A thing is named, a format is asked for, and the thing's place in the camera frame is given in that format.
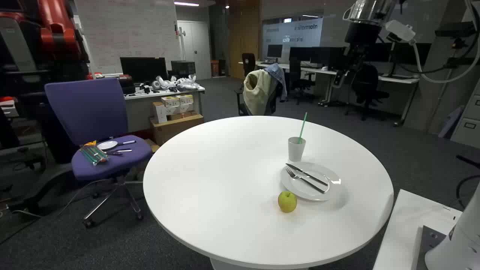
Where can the green straw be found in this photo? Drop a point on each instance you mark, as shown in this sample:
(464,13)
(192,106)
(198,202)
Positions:
(303,122)

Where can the white robot base platform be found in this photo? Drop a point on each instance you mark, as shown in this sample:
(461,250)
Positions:
(401,244)

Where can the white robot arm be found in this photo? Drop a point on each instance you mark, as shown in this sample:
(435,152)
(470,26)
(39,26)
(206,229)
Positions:
(366,19)

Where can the white paper cup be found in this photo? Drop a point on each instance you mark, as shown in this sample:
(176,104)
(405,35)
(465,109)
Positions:
(296,148)

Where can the chair with beige jacket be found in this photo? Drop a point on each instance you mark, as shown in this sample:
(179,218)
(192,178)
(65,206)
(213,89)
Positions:
(261,89)

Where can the cardboard box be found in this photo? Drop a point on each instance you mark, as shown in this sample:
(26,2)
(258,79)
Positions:
(165,131)

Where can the green yellow apple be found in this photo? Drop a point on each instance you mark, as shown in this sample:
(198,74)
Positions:
(287,202)

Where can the white round plate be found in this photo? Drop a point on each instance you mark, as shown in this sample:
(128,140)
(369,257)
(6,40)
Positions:
(333,191)

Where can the white side desk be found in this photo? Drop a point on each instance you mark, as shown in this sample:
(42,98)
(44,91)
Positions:
(141,107)

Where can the black computer monitor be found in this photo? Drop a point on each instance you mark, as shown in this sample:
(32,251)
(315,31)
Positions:
(143,70)

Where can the white small dish on chair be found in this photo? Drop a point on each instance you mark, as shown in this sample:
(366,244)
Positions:
(107,145)

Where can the black office chair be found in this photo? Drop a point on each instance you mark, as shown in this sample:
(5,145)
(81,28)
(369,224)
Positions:
(365,86)

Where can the green packet on chair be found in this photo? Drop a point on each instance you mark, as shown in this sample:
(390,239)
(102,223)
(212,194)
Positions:
(95,157)

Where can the purple office chair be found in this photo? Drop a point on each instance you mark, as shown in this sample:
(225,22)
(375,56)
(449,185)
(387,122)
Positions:
(92,112)

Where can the red industrial robot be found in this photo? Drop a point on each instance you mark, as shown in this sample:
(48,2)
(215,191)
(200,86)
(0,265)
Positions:
(39,41)

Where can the black handled knife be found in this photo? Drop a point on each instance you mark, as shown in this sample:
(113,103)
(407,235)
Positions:
(299,170)

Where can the black handled fork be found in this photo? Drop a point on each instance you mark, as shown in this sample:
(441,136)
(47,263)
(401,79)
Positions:
(297,178)

